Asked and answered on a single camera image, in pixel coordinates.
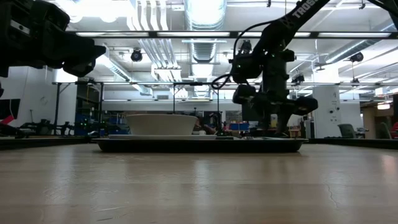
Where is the white pillar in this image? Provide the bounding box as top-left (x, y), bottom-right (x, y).
top-left (312, 85), bottom-right (342, 139)

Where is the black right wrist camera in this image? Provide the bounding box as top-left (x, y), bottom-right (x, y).
top-left (231, 53), bottom-right (262, 84)

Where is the blue storage box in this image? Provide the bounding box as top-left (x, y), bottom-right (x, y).
top-left (229, 122), bottom-right (250, 132)

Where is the black plastic serving tray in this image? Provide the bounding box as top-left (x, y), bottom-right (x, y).
top-left (92, 137), bottom-right (309, 154)

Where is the black background workstation frame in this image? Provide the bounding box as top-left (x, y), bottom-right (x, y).
top-left (52, 80), bottom-right (398, 138)

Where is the beige ceramic bowl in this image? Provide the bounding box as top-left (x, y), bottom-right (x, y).
top-left (125, 113), bottom-right (198, 136)

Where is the black metal table frame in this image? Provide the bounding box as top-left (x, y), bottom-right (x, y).
top-left (0, 136), bottom-right (398, 151)

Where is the grey office chair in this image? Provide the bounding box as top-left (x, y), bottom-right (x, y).
top-left (337, 123), bottom-right (358, 139)
top-left (376, 121), bottom-right (393, 139)

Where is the white round plate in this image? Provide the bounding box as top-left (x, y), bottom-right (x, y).
top-left (107, 134), bottom-right (218, 141)

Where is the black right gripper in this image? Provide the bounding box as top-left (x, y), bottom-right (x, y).
top-left (231, 49), bottom-right (319, 138)

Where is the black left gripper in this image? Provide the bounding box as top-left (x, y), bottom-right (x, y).
top-left (0, 0), bottom-right (107, 78)

